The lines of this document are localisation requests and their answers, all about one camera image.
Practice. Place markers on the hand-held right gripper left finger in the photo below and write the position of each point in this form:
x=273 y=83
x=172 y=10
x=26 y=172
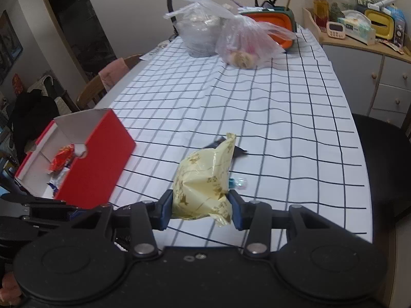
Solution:
x=167 y=211

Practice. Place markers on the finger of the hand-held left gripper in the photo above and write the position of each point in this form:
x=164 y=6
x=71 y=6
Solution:
x=77 y=214

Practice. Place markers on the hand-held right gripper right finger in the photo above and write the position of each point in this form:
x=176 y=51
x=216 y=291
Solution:
x=236 y=211

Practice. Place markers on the white blue snack packet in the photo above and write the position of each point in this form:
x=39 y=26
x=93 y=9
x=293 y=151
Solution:
x=59 y=178

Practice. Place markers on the cream patterned snack packet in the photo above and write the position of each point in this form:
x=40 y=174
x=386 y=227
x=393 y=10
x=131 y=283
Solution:
x=202 y=183

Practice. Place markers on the red cardboard box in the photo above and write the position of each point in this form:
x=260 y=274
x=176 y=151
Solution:
x=99 y=163

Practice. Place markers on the red snack bag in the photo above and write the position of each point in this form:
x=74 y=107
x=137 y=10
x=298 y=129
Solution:
x=62 y=160

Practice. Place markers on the person's left hand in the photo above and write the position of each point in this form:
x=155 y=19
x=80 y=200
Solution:
x=8 y=290

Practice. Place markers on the small clear-wrapped candy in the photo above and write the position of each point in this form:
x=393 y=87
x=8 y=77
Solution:
x=240 y=183

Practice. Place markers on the small black snack packet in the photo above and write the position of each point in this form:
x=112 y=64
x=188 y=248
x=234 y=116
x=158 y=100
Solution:
x=239 y=150

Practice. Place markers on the black clothing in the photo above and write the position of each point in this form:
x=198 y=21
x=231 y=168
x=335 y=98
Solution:
x=32 y=122

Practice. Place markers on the white checked tablecloth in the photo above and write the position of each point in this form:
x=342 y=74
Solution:
x=257 y=118

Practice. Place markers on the wooden chair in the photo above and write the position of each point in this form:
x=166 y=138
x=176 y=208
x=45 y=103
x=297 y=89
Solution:
x=91 y=91

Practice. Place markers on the red hanging ornament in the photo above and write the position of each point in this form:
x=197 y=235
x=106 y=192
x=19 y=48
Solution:
x=17 y=84

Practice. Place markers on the black chair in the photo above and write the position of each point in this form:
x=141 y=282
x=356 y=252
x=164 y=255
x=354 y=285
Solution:
x=385 y=154

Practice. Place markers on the pinkish clear plastic bag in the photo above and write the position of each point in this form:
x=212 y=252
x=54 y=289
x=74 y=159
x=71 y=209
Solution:
x=247 y=38

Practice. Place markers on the beige wooden cabinet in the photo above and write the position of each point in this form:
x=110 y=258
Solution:
x=353 y=70

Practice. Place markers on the orange collapsible basin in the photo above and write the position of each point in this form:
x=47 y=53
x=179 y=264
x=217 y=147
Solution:
x=276 y=19

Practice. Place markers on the white kitchen timer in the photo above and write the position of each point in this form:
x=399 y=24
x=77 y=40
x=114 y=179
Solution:
x=335 y=29

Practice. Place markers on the green white tissue pack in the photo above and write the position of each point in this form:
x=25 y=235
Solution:
x=356 y=27

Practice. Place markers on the yellow liquid bottle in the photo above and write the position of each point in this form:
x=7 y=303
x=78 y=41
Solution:
x=320 y=6

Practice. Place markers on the yellow box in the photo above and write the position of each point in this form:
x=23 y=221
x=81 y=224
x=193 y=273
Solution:
x=380 y=22

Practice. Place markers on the framed wall picture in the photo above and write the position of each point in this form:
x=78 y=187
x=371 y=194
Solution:
x=8 y=45

